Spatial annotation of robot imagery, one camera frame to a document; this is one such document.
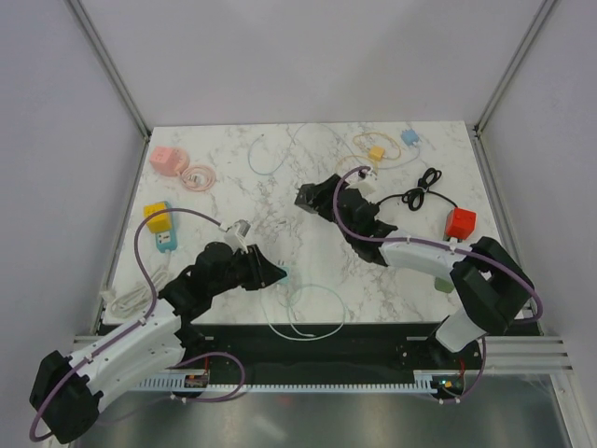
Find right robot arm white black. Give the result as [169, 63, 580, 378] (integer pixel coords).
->
[295, 175, 536, 368]

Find yellow charger plug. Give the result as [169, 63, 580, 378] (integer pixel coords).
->
[368, 146, 385, 161]

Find pink cube power socket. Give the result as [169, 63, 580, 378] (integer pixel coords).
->
[149, 147, 189, 177]

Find white coiled power cord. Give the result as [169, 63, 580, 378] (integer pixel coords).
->
[101, 265, 173, 321]

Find teal power strip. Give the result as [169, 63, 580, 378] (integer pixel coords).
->
[154, 212, 178, 253]

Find blue charging cable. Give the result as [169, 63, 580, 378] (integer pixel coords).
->
[246, 121, 423, 176]

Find yellow cube power socket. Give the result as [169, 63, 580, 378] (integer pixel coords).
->
[143, 201, 173, 234]

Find green power strip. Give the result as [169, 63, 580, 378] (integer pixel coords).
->
[434, 277, 455, 294]

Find pink coiled cord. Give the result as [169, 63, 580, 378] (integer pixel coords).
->
[179, 162, 218, 193]

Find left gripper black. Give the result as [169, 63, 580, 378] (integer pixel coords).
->
[209, 244, 285, 296]

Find yellow charging cable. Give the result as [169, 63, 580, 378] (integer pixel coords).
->
[335, 132, 405, 174]

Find teal charger plug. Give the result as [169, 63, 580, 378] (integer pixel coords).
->
[276, 261, 292, 287]

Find black power cord with plug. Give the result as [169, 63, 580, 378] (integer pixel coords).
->
[372, 167, 461, 217]

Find red cube power socket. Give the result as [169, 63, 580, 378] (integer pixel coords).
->
[444, 207, 477, 240]

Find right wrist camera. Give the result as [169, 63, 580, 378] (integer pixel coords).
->
[350, 170, 378, 197]

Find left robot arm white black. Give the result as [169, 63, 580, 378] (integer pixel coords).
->
[29, 243, 287, 444]

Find teal charging cable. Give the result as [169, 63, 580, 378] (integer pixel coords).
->
[260, 279, 347, 342]

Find blue charger plug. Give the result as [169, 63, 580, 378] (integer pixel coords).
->
[401, 129, 420, 147]

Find white slotted cable duct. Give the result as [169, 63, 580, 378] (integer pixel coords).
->
[132, 371, 459, 394]

